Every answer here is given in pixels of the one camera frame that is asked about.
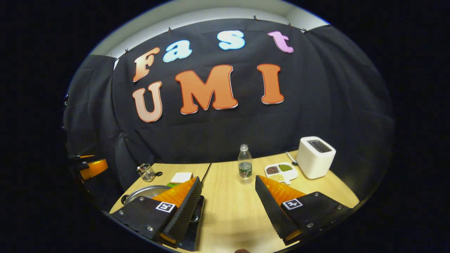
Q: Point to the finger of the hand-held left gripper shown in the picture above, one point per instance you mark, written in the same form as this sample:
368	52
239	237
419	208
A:
95	168

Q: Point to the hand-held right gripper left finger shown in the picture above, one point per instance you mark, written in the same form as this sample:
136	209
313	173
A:
186	211

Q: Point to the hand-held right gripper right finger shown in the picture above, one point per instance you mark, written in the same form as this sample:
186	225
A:
270	211

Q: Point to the black induction cooktop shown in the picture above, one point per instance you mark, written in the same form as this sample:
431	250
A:
192	235

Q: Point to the sandwich on plate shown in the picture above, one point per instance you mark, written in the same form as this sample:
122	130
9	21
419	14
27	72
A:
181	177

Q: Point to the white divided dish of beans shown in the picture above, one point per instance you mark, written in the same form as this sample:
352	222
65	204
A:
291	174

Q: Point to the clear plastic water bottle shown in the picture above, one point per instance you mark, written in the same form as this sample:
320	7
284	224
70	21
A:
245	168

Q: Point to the metal spoon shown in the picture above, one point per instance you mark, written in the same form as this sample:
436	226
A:
294	162

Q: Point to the white toaster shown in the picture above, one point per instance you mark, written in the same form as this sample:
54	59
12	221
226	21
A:
313	165

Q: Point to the black backdrop cloth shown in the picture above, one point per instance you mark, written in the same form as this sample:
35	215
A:
334	105

